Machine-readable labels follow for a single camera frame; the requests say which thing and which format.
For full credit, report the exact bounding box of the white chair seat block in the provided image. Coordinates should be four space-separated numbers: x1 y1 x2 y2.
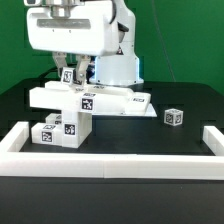
62 110 92 148

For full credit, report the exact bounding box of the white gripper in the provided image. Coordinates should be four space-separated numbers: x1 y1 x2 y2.
27 1 119 85

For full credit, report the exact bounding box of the white tag marker sheet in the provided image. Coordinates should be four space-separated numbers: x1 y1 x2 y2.
93 103 157 117

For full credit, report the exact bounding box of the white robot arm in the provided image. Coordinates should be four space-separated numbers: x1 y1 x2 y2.
23 0 142 86

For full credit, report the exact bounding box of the black cable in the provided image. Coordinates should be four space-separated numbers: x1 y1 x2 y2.
38 66 58 80

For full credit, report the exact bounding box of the white tagged cube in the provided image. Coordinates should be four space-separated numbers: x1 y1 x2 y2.
164 108 183 126
61 67 74 85

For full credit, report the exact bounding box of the white chair back frame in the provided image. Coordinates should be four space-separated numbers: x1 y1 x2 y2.
29 81 151 115

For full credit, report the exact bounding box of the white U-shaped fence frame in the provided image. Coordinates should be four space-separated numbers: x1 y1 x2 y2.
0 122 224 180

